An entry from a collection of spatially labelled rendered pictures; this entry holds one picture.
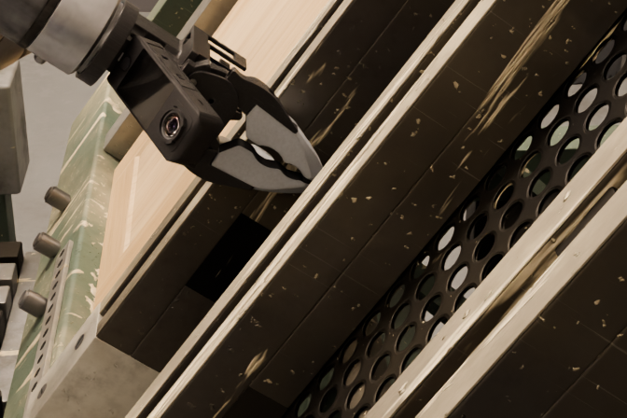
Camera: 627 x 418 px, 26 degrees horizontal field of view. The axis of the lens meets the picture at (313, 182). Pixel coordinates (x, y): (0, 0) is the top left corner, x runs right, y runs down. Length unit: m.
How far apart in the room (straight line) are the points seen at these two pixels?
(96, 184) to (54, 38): 0.77
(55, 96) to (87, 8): 3.46
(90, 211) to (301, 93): 0.64
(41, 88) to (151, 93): 3.56
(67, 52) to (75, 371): 0.34
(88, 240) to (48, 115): 2.71
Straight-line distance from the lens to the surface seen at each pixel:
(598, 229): 0.59
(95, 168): 1.82
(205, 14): 1.80
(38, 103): 4.45
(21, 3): 1.02
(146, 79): 1.02
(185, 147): 0.97
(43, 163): 4.02
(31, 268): 1.94
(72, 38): 1.03
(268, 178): 1.08
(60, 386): 1.26
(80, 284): 1.56
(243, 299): 0.92
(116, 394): 1.26
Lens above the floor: 1.68
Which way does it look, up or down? 26 degrees down
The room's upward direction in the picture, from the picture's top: straight up
